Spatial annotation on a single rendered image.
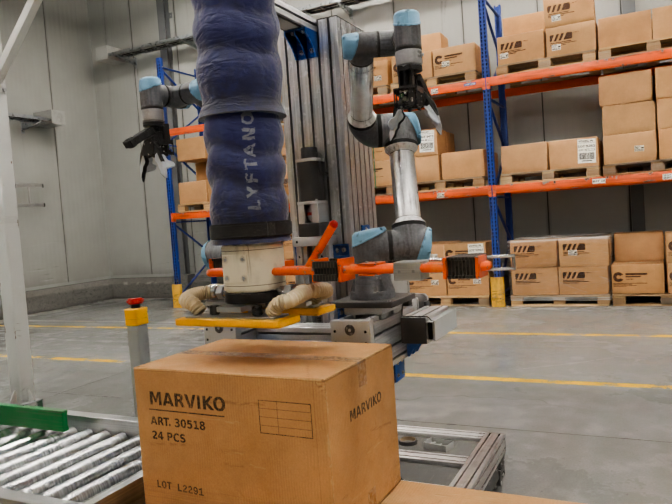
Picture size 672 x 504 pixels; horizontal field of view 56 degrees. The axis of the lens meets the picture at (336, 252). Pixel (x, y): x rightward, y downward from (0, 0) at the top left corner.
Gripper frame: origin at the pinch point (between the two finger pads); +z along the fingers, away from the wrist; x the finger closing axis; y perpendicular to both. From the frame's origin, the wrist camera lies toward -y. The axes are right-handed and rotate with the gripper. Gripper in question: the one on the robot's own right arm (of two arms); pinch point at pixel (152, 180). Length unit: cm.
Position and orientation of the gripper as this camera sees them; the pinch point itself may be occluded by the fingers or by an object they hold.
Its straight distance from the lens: 231.2
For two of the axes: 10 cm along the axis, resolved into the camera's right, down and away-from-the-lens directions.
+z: 0.7, 10.0, 0.5
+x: -7.3, 0.2, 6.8
